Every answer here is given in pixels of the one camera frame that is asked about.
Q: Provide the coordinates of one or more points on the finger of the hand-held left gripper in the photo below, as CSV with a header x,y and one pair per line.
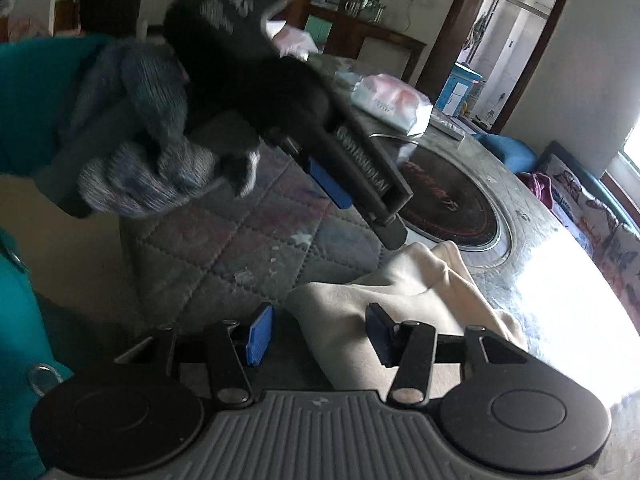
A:
x,y
330,185
392,232

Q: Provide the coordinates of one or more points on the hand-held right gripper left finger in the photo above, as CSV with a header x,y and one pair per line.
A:
x,y
260,335

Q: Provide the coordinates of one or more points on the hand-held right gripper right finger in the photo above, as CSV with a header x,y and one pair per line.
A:
x,y
382,340

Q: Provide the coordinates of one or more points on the cream sweatshirt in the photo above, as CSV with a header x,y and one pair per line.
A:
x,y
425,285

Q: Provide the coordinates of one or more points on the person's left forearm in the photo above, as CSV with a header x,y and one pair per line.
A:
x,y
30,110

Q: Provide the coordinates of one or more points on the person's left hand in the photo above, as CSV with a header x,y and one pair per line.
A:
x,y
160,100

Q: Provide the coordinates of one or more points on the pink package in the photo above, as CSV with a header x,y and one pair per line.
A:
x,y
295,37

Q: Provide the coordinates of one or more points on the round black induction cooker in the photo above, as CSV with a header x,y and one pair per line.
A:
x,y
450,200

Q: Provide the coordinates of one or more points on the grey quilted star table cover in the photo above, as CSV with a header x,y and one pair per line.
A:
x,y
225,240

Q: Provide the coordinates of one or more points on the tissue pack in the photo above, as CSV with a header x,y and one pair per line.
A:
x,y
392,102

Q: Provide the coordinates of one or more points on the grey remote control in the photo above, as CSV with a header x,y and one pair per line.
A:
x,y
447,126

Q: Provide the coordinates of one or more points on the dark wooden cabinet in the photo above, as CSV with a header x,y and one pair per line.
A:
x,y
380,45

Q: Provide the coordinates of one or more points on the blue sofa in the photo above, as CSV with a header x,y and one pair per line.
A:
x,y
505,147

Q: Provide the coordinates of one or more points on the purple garment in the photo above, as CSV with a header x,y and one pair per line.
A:
x,y
537,187

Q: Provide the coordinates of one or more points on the blue cabinet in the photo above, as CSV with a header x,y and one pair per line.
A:
x,y
460,87

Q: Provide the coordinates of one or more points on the window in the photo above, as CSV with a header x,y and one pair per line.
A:
x,y
634,155

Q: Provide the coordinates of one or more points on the dark wooden door frame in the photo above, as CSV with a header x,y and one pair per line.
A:
x,y
450,35

